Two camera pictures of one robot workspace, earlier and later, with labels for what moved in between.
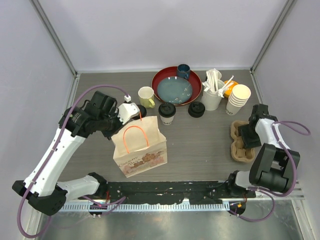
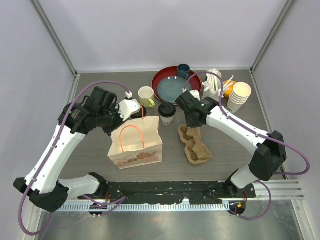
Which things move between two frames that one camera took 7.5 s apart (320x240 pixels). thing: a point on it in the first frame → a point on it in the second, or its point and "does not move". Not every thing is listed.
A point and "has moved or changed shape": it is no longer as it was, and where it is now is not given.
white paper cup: [167, 120] does not move
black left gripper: [109, 134] does not move
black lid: [167, 110] does not move
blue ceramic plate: [175, 90] does not move
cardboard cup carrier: [238, 151] → [196, 151]
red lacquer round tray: [194, 79] does not move
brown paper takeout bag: [138, 146] has moved or changed shape
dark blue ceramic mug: [183, 70] does not move
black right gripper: [248, 142] → [190, 124]
